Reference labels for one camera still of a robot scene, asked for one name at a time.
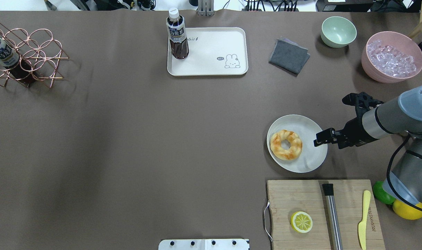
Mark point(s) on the green lime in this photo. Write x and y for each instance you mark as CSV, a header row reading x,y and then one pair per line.
x,y
382,195

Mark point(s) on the twisted glazed donut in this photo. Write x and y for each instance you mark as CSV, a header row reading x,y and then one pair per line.
x,y
286,145

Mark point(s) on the green bowl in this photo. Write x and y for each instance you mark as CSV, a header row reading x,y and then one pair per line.
x,y
338,32

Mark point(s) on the tea bottle on tray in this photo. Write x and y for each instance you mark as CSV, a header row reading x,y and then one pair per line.
x,y
177,34

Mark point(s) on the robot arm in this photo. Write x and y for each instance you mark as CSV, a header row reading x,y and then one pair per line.
x,y
376,120

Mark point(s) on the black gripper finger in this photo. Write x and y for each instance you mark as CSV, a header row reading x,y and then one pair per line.
x,y
328,136

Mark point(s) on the cream rabbit tray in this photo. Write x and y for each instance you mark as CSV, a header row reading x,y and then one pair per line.
x,y
214,51

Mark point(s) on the aluminium frame post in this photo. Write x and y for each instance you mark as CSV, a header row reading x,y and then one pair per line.
x,y
205,8

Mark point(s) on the bamboo cutting board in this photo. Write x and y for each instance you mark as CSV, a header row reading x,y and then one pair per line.
x,y
289,196

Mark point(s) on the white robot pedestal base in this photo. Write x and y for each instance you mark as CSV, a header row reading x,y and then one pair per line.
x,y
204,244

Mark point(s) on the grey folded cloth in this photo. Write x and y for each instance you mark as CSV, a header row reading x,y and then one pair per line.
x,y
289,56

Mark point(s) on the tea bottle in rack front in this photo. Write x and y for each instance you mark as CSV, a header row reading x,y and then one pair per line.
x,y
11,60

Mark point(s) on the half lemon slice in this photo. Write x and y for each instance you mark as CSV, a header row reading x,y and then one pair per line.
x,y
301,222

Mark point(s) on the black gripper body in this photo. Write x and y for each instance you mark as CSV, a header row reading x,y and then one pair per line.
x,y
354,132

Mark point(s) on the yellow lemon far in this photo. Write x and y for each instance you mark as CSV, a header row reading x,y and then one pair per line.
x,y
405,211

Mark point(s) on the white round plate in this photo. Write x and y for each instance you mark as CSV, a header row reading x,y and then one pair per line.
x,y
311,157

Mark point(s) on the pink bowl with ice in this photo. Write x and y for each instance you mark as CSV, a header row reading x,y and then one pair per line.
x,y
391,57

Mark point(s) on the steel muddler black tip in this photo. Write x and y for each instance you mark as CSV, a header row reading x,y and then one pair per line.
x,y
328,190

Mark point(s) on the yellow plastic knife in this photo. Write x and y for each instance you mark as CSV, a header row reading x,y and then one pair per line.
x,y
361,227

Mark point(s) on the copper wire bottle rack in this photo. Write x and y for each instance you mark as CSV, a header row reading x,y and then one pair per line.
x,y
40,56

